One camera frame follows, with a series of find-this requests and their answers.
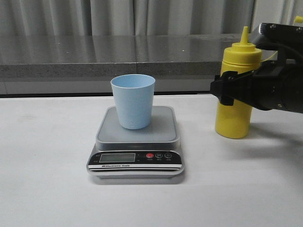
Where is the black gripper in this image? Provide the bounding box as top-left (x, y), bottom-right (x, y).
top-left (210, 61), bottom-right (287, 111)

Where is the yellow squeeze bottle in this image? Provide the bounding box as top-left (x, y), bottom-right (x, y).
top-left (214, 16), bottom-right (303, 140)

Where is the light blue plastic cup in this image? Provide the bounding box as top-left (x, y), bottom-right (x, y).
top-left (110, 74), bottom-right (155, 130)

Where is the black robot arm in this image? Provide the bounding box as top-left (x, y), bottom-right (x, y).
top-left (210, 62), bottom-right (303, 113)

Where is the silver digital kitchen scale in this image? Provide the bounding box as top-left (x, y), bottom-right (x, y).
top-left (86, 106), bottom-right (185, 184)

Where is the grey stone counter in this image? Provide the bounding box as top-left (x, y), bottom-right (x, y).
top-left (0, 34), bottom-right (240, 96)

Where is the grey curtain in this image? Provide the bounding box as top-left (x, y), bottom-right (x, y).
top-left (0, 0), bottom-right (254, 36)

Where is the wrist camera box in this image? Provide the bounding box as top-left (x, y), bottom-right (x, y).
top-left (250, 23), bottom-right (303, 51)

